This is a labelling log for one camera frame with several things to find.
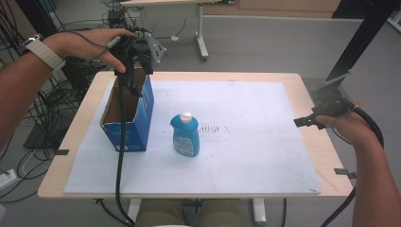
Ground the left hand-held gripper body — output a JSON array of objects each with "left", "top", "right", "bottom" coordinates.
[{"left": 108, "top": 29, "right": 168, "bottom": 79}]

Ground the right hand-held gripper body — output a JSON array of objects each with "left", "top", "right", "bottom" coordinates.
[{"left": 303, "top": 69, "right": 356, "bottom": 118}]

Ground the blue cardboard box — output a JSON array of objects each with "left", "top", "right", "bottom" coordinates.
[{"left": 99, "top": 66, "right": 155, "bottom": 153}]

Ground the blue dish soap bottle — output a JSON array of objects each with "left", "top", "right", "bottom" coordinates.
[{"left": 169, "top": 111, "right": 201, "bottom": 158}]

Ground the person's right hand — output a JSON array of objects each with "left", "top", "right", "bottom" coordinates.
[{"left": 315, "top": 100, "right": 375, "bottom": 148}]

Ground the person's left hand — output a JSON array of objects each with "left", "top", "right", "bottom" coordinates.
[{"left": 42, "top": 27, "right": 136, "bottom": 74}]

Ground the black floor box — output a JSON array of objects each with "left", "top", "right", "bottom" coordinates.
[{"left": 107, "top": 8, "right": 128, "bottom": 28}]

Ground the white background desk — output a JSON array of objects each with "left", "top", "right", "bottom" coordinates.
[{"left": 120, "top": 0, "right": 236, "bottom": 61}]

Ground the white band wristwatch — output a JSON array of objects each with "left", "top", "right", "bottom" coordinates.
[{"left": 17, "top": 33, "right": 66, "bottom": 72}]

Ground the black flat floor panel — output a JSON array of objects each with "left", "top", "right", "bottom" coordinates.
[{"left": 23, "top": 114, "right": 65, "bottom": 151}]

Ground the white table leg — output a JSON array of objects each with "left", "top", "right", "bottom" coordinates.
[
  {"left": 127, "top": 198, "right": 143, "bottom": 223},
  {"left": 252, "top": 198, "right": 268, "bottom": 227}
]

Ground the person's left leg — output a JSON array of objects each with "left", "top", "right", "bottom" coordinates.
[{"left": 134, "top": 199, "right": 187, "bottom": 227}]

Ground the white power strip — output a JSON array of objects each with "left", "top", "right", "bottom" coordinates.
[{"left": 0, "top": 168, "right": 18, "bottom": 191}]

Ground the black metal post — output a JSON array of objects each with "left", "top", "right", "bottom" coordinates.
[{"left": 325, "top": 0, "right": 401, "bottom": 89}]

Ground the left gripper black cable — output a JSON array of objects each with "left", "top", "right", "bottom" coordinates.
[{"left": 113, "top": 75, "right": 136, "bottom": 227}]

